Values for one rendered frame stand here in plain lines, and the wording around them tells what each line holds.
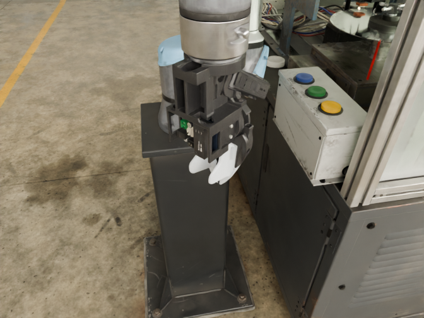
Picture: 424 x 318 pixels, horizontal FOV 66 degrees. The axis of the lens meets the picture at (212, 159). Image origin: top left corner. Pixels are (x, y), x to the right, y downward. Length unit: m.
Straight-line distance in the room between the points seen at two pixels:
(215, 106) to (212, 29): 0.10
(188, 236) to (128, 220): 0.63
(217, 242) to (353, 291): 0.44
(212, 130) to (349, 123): 0.39
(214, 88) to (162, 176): 0.55
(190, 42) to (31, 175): 1.84
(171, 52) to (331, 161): 0.43
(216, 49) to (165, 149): 0.51
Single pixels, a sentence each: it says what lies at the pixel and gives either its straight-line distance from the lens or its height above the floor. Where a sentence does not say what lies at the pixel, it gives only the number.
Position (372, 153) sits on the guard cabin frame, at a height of 0.89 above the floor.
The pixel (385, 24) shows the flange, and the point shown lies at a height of 0.96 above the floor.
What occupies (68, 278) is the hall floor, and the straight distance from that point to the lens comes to 1.57.
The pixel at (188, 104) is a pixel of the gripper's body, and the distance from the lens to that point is 0.38.
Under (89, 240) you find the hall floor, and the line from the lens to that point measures 1.66.
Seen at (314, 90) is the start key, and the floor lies 0.91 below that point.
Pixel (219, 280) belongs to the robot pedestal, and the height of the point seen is 0.08.
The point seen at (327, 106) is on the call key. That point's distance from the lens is 0.72.
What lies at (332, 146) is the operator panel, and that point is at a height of 0.85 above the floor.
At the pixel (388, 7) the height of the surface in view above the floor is 1.00.
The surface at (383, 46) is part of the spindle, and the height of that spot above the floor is 0.89.
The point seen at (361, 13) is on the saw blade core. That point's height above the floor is 0.95.
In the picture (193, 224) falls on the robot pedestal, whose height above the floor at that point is 0.43.
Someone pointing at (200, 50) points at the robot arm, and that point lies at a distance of 0.35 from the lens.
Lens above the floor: 1.25
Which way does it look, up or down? 39 degrees down
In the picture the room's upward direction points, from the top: straight up
